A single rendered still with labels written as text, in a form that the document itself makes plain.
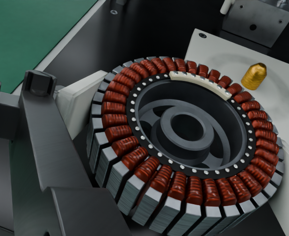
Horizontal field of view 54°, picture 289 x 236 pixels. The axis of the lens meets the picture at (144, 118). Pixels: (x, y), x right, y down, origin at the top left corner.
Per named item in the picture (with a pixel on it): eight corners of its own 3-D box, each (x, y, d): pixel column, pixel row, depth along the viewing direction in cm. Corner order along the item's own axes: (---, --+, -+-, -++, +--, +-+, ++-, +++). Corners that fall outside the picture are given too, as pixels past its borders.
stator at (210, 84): (254, 274, 14) (301, 252, 12) (50, 195, 15) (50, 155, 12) (254, 122, 22) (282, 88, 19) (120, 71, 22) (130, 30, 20)
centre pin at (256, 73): (257, 92, 30) (271, 73, 29) (240, 86, 31) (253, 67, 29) (257, 82, 32) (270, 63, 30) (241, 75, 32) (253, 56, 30)
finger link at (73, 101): (55, 158, 12) (39, 152, 12) (97, 115, 19) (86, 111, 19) (74, 95, 11) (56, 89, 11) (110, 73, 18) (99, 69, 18)
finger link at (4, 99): (25, 154, 10) (-52, 126, 10) (71, 116, 15) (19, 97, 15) (34, 118, 10) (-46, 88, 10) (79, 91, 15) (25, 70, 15)
